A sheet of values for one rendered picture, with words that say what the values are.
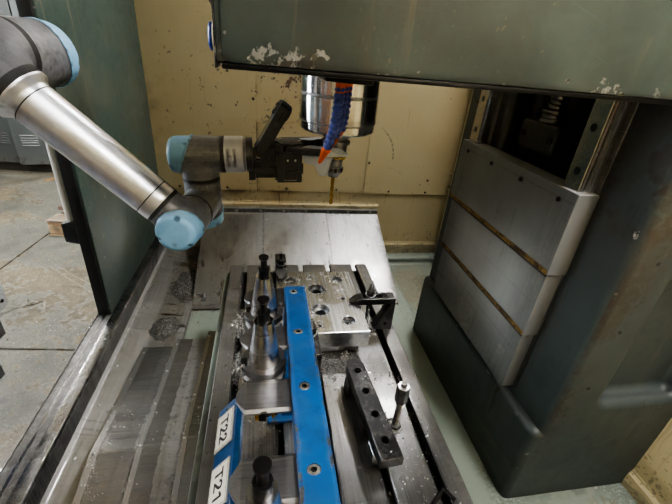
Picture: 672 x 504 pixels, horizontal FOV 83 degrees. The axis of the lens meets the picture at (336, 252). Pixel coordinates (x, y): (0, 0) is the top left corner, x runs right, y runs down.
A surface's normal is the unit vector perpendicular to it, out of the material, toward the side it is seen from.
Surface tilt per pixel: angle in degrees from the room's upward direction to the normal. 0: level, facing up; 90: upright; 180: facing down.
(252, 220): 24
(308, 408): 0
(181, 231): 90
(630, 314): 90
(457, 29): 90
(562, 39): 90
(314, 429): 0
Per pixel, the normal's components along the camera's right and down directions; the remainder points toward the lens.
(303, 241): 0.15, -0.61
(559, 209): -0.99, -0.01
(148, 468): 0.11, -0.80
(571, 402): 0.16, 0.48
